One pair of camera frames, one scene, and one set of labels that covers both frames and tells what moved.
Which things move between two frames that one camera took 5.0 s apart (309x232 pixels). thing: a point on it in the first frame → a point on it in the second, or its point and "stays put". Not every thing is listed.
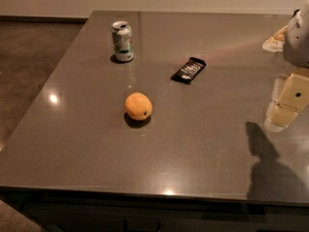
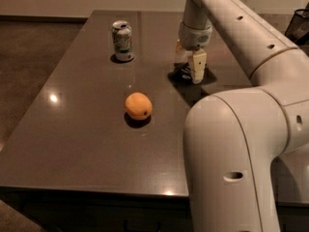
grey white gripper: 297,41 → 194,37
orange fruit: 138,105 stays put
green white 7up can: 123,41 stays put
